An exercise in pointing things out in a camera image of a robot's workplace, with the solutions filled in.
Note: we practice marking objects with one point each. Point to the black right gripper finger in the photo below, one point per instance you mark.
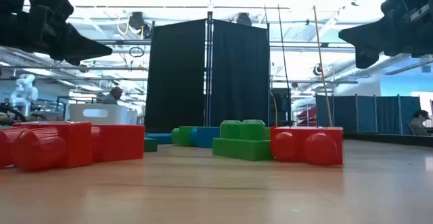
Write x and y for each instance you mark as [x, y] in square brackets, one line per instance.
[368, 36]
[365, 56]

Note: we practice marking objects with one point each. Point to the small red stud block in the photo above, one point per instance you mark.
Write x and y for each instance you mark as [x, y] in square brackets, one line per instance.
[324, 149]
[78, 142]

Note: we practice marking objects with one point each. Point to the large red stud block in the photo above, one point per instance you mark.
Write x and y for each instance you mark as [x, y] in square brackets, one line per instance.
[121, 142]

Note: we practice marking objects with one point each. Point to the dark green block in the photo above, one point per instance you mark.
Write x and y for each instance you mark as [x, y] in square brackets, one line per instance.
[150, 145]

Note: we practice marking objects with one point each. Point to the long green stud block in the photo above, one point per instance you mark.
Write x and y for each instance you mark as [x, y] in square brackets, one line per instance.
[184, 136]

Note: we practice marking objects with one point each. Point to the long blue stud block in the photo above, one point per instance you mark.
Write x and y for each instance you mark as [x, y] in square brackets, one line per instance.
[208, 136]

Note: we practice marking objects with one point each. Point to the small green stud block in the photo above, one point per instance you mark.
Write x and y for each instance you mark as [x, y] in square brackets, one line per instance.
[242, 149]

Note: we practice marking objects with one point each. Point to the person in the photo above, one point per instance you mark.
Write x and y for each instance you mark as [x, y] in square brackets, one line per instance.
[419, 126]
[113, 97]

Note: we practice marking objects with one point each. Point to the white humanoid robot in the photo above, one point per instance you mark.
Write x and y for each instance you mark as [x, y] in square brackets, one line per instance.
[25, 92]

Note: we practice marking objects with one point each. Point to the blue partition screen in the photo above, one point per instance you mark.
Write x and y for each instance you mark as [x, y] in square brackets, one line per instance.
[365, 115]

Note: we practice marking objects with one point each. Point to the white plastic bin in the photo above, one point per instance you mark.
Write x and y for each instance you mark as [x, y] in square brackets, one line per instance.
[118, 115]

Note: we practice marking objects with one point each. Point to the red storage rack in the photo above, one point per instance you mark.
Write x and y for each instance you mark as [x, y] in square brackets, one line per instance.
[308, 115]

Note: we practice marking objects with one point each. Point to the dark equipment cabinet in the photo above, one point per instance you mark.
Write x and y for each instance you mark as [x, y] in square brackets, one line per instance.
[280, 109]

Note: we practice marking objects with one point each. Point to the black curtain partition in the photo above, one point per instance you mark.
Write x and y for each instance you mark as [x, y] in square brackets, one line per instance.
[182, 82]

